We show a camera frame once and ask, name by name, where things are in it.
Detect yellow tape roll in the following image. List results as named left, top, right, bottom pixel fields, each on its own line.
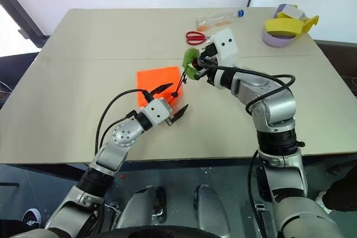
left=264, top=17, right=303, bottom=38

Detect dark furniture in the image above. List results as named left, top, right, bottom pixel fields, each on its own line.
left=317, top=40, right=357, bottom=95
left=0, top=52, right=41, bottom=69

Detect orange cloth pouch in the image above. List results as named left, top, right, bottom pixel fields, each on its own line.
left=136, top=66, right=188, bottom=108

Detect grey metal stand bracket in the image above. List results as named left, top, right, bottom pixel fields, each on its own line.
left=255, top=203, right=273, bottom=238
left=107, top=203, right=123, bottom=228

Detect green hair scrunchie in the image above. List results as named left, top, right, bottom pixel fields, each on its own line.
left=182, top=48, right=201, bottom=80

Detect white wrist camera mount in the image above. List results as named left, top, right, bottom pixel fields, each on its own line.
left=208, top=27, right=240, bottom=90
left=141, top=97, right=172, bottom=126

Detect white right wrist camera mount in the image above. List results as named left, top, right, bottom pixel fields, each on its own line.
left=208, top=27, right=240, bottom=90

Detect silver left robot leg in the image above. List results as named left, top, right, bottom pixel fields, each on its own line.
left=115, top=184, right=168, bottom=230

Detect dark window frame beam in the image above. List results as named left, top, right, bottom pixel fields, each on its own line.
left=0, top=0, right=51, bottom=47

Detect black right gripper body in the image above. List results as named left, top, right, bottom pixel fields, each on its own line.
left=198, top=42, right=224, bottom=86

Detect black table frame bar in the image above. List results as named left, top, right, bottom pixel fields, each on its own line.
left=16, top=163, right=93, bottom=181

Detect black white sneaker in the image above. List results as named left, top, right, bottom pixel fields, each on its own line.
left=22, top=208, right=44, bottom=230

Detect large purple tape roll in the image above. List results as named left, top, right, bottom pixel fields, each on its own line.
left=261, top=27, right=299, bottom=49

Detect red handled scissors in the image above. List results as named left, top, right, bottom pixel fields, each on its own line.
left=185, top=31, right=211, bottom=46

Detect person in dark clothing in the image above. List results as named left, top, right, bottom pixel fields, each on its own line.
left=315, top=162, right=357, bottom=213

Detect silver right robot leg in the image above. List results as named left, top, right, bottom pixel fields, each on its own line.
left=193, top=184, right=231, bottom=236

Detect small purple tape roll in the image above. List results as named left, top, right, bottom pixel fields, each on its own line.
left=276, top=3, right=291, bottom=19

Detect white floor cable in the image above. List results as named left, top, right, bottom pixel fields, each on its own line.
left=104, top=203, right=121, bottom=214

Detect white cardboard box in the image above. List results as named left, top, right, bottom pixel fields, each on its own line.
left=280, top=5, right=306, bottom=22

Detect clear plastic bottle blue cap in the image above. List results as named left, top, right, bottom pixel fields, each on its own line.
left=196, top=9, right=246, bottom=32

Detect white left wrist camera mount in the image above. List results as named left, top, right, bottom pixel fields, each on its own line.
left=141, top=97, right=172, bottom=126

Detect silver robot leg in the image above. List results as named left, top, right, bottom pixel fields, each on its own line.
left=193, top=184, right=231, bottom=236
left=115, top=184, right=168, bottom=230

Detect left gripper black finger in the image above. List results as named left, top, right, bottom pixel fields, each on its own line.
left=170, top=104, right=190, bottom=125
left=149, top=82, right=174, bottom=97

